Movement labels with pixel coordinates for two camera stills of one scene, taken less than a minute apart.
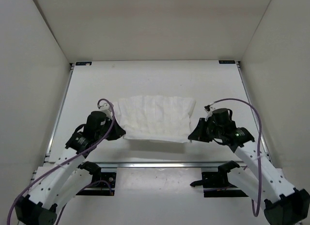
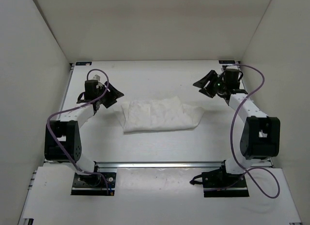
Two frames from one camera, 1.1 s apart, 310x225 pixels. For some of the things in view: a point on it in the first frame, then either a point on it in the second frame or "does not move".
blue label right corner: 226,62 does not move
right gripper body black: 208,130 to 215,85
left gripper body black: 103,130 to 108,97
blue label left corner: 88,63 does not move
